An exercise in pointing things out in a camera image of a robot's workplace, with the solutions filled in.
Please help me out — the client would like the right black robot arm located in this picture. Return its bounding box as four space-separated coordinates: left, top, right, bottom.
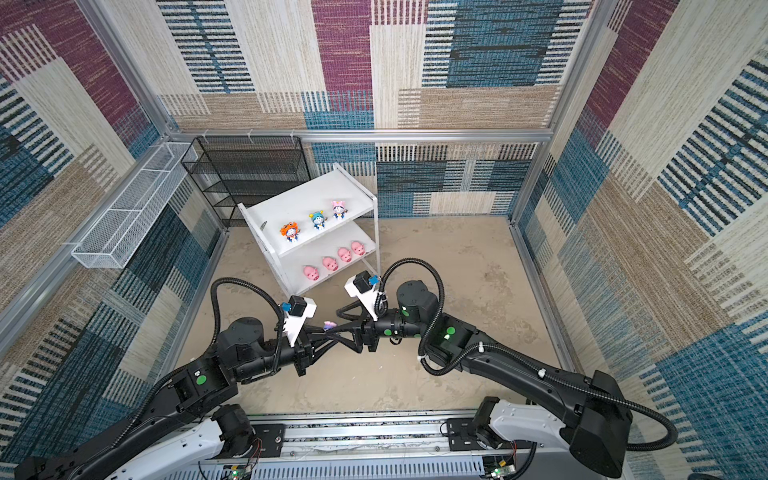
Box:
323 258 679 478

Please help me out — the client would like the orange crab Doraemon figure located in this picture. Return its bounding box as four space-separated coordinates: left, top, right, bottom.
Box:
280 222 300 243

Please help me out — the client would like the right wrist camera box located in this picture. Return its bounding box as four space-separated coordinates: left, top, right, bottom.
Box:
344 271 380 321

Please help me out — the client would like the white two-tier metal shelf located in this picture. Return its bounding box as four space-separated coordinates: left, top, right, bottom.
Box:
238 163 381 297

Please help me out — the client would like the pink hooded Doraemon figure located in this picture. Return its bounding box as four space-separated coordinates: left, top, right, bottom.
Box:
332 200 348 220

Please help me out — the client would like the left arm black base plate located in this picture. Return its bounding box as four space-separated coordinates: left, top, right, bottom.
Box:
197 422 287 460

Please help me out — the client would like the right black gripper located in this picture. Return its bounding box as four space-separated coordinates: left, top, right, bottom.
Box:
326 300 426 355

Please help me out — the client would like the white wire mesh basket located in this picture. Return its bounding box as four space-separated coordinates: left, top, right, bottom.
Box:
72 142 189 269

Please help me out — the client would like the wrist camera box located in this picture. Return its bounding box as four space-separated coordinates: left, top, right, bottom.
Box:
282 295 317 347
344 271 380 321

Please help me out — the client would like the pink rubber pig toy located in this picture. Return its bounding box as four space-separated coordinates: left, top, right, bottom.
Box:
337 247 352 263
350 241 366 256
303 265 320 282
322 256 339 272

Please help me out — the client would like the black mesh wire shelf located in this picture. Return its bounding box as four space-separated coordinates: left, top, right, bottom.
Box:
181 136 312 227

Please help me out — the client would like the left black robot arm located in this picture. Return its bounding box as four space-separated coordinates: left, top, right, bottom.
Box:
14 277 363 479

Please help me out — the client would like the teal hooded Doraemon figure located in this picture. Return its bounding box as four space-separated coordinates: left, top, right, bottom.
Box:
309 211 327 231

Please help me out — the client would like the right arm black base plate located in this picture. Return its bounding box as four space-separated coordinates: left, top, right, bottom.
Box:
439 418 533 451

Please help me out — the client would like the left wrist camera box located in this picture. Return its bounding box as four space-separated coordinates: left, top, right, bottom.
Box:
282 295 317 347

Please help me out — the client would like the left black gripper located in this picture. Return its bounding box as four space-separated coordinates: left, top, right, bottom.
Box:
234 325 335 384

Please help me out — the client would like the aluminium front rail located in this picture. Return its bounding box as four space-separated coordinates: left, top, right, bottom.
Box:
101 409 631 480

